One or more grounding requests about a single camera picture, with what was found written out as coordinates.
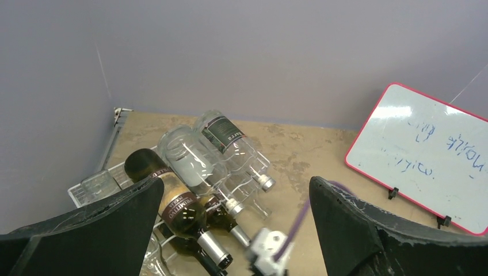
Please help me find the white wire wine rack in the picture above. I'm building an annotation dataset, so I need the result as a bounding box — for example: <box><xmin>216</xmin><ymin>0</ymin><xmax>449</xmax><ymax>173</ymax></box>
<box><xmin>68</xmin><ymin>148</ymin><xmax>254</xmax><ymax>270</ymax></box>

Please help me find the tall clear bottle silver cap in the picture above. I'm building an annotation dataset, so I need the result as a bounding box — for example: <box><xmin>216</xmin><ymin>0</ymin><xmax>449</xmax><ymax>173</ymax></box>
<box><xmin>193</xmin><ymin>110</ymin><xmax>276</xmax><ymax>192</ymax></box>

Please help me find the clear glass bottle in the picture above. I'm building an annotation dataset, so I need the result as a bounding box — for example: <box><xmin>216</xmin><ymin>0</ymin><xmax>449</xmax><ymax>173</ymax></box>
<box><xmin>81</xmin><ymin>170</ymin><xmax>121</xmax><ymax>204</ymax></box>
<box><xmin>226</xmin><ymin>175</ymin><xmax>272</xmax><ymax>220</ymax></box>

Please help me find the dark green wine bottle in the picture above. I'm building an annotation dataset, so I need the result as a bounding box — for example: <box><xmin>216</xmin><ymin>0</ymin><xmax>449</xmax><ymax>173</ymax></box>
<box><xmin>158</xmin><ymin>224</ymin><xmax>227</xmax><ymax>276</ymax></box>

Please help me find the olive wine bottle beige label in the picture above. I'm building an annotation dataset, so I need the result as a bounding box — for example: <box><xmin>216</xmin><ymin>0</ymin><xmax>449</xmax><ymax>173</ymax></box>
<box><xmin>199</xmin><ymin>195</ymin><xmax>251</xmax><ymax>248</ymax></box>

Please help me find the round clear bottle silver cap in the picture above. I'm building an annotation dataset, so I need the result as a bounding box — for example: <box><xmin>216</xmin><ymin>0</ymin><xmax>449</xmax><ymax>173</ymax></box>
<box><xmin>157</xmin><ymin>125</ymin><xmax>244</xmax><ymax>217</ymax></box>

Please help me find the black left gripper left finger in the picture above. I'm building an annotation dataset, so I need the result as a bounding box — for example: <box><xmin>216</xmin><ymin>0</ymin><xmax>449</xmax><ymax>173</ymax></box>
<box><xmin>1</xmin><ymin>178</ymin><xmax>165</xmax><ymax>275</ymax></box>

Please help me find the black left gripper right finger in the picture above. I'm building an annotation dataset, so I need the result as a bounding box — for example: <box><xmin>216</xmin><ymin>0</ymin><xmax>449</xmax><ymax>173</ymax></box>
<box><xmin>309</xmin><ymin>177</ymin><xmax>487</xmax><ymax>275</ymax></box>

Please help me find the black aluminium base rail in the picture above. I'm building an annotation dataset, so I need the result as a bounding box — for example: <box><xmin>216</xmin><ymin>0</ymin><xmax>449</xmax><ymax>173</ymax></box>
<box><xmin>95</xmin><ymin>108</ymin><xmax>134</xmax><ymax>172</ymax></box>

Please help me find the dark wine bottle foil neck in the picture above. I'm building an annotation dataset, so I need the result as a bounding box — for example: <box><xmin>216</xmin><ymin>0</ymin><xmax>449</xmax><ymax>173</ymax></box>
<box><xmin>124</xmin><ymin>148</ymin><xmax>233</xmax><ymax>269</ymax></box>

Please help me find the black whiteboard clip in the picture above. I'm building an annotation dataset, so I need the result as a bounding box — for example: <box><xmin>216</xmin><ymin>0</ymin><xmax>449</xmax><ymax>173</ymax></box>
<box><xmin>436</xmin><ymin>216</ymin><xmax>452</xmax><ymax>229</ymax></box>
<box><xmin>388</xmin><ymin>187</ymin><xmax>399</xmax><ymax>200</ymax></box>

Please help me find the pink framed whiteboard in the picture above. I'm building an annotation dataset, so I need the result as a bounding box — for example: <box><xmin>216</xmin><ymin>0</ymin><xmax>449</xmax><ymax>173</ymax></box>
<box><xmin>345</xmin><ymin>83</ymin><xmax>487</xmax><ymax>236</ymax></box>

